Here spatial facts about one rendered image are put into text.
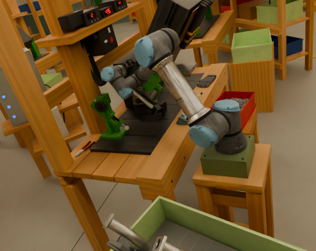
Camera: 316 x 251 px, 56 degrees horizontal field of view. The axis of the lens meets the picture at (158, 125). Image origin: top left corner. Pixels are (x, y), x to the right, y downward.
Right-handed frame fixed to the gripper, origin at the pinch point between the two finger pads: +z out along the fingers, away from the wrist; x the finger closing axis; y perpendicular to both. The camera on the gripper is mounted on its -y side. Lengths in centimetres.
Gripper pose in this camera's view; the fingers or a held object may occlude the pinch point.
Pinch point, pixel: (136, 70)
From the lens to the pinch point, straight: 189.1
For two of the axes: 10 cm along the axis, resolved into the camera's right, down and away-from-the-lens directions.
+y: 5.7, -6.6, -4.9
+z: 4.2, -2.7, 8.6
